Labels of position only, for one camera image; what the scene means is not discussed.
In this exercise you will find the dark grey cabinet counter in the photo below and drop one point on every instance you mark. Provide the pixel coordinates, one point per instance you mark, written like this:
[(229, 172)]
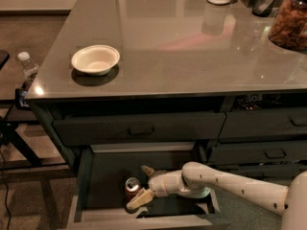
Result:
[(176, 56)]

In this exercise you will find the open middle drawer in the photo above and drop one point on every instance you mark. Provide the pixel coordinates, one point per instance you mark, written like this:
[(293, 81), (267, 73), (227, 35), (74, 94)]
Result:
[(100, 200)]

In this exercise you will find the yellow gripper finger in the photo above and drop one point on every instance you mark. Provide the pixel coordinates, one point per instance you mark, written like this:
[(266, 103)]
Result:
[(151, 172), (143, 197)]

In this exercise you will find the chip bag in drawer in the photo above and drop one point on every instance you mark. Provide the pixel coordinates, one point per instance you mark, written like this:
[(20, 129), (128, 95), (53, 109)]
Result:
[(249, 101)]

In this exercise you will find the closed top left drawer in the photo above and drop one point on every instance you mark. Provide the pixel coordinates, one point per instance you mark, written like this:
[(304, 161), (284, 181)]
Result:
[(188, 126)]

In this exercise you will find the clear plastic water bottle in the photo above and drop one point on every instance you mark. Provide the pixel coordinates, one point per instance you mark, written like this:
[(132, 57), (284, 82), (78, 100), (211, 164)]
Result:
[(29, 67)]

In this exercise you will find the black side table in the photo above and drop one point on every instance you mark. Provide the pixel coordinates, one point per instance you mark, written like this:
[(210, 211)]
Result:
[(20, 113)]

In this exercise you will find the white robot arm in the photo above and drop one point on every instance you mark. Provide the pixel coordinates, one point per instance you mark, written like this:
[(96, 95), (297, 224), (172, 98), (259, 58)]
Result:
[(194, 179)]

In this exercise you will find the red coke can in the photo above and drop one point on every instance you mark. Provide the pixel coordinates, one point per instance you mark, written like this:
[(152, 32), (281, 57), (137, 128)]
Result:
[(132, 187)]

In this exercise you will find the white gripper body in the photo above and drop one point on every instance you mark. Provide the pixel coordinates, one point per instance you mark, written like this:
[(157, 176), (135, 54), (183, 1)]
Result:
[(158, 183)]

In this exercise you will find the white paper bowl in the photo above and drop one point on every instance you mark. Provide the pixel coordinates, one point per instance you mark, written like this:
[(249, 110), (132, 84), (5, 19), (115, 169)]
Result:
[(96, 60)]

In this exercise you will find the middle right drawer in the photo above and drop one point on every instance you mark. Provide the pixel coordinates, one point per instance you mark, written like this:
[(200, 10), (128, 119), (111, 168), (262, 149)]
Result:
[(252, 153)]

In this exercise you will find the top right drawer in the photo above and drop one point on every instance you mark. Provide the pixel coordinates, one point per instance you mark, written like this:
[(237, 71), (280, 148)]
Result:
[(274, 122)]

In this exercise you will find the glass jar of snacks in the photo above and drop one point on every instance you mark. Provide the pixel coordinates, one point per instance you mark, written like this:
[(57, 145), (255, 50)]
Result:
[(289, 28)]

